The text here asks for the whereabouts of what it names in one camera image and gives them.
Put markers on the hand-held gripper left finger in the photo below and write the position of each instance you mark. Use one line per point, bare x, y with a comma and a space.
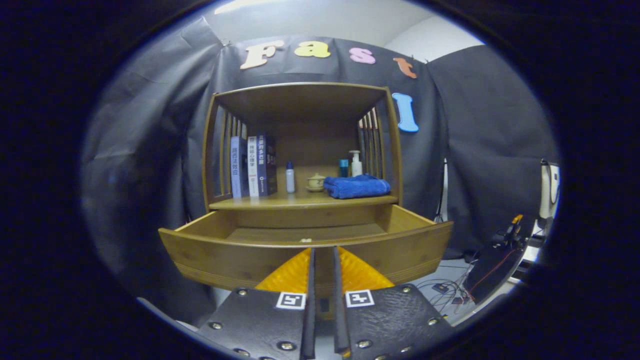
260, 325

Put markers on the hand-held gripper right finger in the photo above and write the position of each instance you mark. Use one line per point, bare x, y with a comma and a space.
390, 320

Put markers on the wooden drawer with black knob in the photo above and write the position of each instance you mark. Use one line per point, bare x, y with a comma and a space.
210, 260

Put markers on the wooden countertop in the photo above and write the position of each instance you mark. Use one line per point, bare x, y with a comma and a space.
290, 201

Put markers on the wooden cabinet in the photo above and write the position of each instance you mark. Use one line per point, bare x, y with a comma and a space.
300, 100

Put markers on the black device with orange tip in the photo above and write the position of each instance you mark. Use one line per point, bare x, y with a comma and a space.
490, 270

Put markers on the folded blue towel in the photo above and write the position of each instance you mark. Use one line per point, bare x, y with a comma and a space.
357, 187

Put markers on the white bottle with blue cap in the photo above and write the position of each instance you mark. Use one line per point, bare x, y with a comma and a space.
290, 179

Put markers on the beige lidded tea cup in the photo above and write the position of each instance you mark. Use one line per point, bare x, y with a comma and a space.
316, 183

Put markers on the white book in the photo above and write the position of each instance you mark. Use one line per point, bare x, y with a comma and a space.
253, 170

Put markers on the white pump bottle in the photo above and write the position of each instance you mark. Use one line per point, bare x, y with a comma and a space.
356, 167

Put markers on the light blue-grey book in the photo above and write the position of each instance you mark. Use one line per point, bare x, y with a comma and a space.
237, 170

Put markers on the dark blue book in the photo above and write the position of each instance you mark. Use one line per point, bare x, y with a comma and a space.
267, 167

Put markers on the teal bottle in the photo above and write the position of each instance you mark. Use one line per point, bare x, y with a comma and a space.
343, 168

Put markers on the white object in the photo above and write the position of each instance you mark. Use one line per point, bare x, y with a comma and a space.
546, 190

